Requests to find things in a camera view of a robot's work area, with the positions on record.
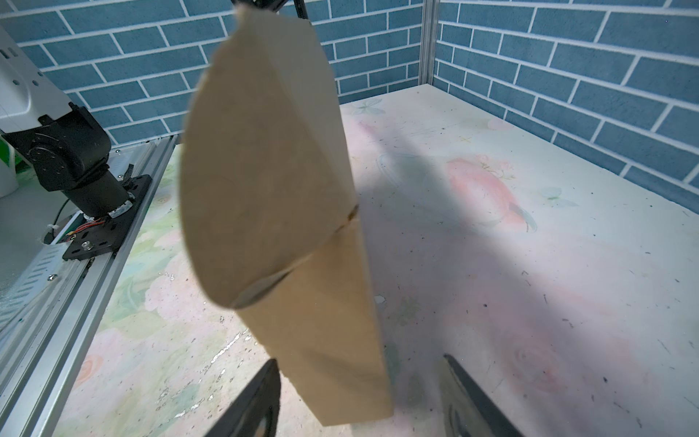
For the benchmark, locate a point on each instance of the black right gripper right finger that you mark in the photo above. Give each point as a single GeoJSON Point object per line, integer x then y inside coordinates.
{"type": "Point", "coordinates": [467, 409]}

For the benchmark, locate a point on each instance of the aluminium left corner post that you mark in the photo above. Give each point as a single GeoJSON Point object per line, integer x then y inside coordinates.
{"type": "Point", "coordinates": [430, 20]}

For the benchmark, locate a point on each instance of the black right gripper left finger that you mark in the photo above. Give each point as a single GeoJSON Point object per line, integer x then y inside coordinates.
{"type": "Point", "coordinates": [255, 412]}

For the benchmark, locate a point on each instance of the aluminium front rail frame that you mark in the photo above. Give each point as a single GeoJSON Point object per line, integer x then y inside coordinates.
{"type": "Point", "coordinates": [44, 346]}

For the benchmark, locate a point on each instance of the brown cardboard paper box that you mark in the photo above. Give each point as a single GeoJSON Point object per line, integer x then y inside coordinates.
{"type": "Point", "coordinates": [270, 215]}

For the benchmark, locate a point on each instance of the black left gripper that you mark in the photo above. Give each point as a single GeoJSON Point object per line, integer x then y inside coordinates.
{"type": "Point", "coordinates": [300, 9]}

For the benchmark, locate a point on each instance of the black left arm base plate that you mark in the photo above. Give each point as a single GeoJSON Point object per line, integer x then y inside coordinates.
{"type": "Point", "coordinates": [109, 235]}

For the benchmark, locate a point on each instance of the white green mug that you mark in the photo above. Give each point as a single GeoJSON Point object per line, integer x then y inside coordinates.
{"type": "Point", "coordinates": [9, 183]}

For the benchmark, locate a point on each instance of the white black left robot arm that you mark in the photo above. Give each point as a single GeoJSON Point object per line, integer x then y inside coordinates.
{"type": "Point", "coordinates": [80, 77]}

